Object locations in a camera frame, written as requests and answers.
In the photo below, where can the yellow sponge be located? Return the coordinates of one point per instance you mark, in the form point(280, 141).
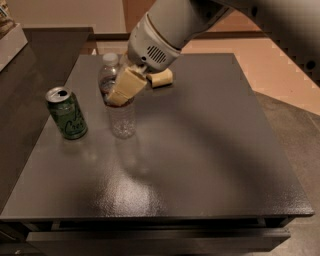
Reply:
point(160, 79)

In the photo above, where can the green soda can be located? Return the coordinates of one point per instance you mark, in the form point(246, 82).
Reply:
point(64, 108)

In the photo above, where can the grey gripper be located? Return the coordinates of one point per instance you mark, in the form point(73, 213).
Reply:
point(150, 46)

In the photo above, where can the clear plastic water bottle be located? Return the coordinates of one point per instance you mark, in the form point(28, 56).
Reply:
point(122, 118)

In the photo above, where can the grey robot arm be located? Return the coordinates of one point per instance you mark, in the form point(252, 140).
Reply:
point(160, 29)

